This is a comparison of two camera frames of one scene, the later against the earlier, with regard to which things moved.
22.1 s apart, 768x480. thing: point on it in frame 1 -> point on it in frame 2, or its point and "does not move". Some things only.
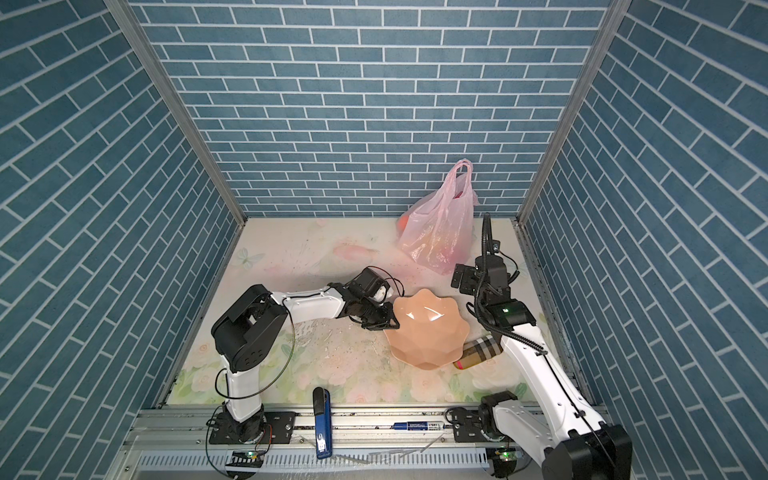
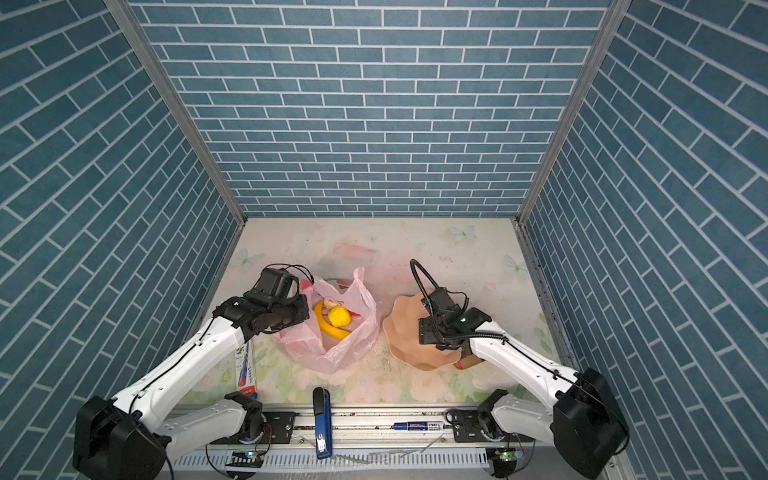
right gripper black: x=469 y=274 -> x=424 y=330
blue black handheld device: x=322 y=409 does not move
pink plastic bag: x=438 y=229 -> x=312 y=345
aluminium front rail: x=352 y=428 does not move
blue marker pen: x=418 y=426 does not move
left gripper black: x=386 y=320 -> x=303 y=307
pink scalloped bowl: x=431 y=330 does not move
